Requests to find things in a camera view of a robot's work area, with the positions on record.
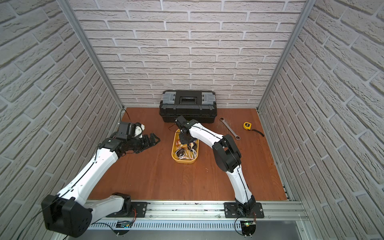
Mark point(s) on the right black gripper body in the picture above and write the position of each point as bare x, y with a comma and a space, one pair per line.
184, 140

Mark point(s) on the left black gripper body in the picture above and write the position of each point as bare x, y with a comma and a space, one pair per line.
143, 142

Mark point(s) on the yellow plastic tray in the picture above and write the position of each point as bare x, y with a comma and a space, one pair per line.
177, 144

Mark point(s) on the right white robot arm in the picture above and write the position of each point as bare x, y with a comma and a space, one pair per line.
227, 157

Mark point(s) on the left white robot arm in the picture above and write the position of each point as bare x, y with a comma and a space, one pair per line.
68, 213

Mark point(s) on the black plastic toolbox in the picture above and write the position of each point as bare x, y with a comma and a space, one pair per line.
192, 105

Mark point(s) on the silver wrench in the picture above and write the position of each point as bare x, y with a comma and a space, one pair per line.
230, 129

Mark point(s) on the yellow tape measure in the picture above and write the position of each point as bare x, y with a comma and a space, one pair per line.
248, 126

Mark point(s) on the aluminium corner post left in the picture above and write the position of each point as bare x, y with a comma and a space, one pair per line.
80, 32

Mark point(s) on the aluminium corner post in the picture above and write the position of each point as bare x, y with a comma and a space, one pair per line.
307, 8
80, 32

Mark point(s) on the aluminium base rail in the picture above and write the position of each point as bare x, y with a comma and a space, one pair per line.
201, 216

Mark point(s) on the aluminium corner post right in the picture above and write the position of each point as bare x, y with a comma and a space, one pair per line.
307, 8

